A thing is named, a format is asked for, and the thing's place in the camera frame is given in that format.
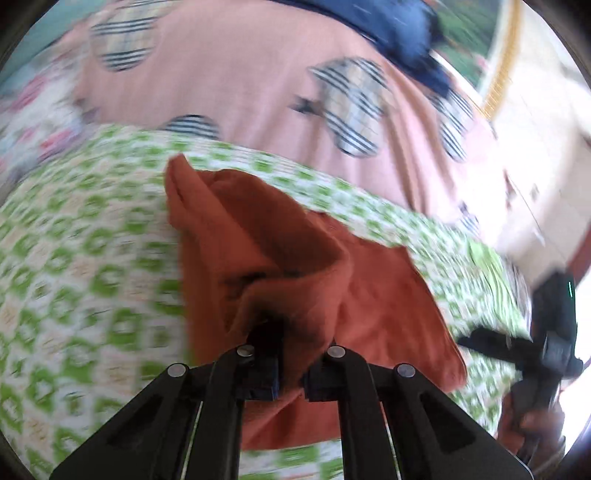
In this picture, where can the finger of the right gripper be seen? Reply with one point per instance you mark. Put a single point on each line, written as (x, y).
(487, 342)

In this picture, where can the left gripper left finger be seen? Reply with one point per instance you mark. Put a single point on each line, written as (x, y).
(186, 416)

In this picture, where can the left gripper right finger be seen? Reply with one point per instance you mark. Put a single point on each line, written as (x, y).
(396, 424)

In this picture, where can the orange knit sweater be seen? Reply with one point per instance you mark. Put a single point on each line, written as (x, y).
(247, 249)

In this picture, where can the person's right hand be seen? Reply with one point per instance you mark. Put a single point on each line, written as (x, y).
(544, 424)

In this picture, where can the framed landscape painting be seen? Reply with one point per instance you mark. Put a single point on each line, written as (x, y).
(479, 47)

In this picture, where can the dark blue garment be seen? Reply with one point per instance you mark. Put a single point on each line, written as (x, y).
(404, 32)

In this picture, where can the white floral pillow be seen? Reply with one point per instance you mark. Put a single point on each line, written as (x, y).
(41, 115)

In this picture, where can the pink quilt with plaid hearts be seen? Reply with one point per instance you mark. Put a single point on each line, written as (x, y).
(281, 80)

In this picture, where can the teal floral pillow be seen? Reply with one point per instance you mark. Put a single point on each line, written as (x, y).
(28, 27)

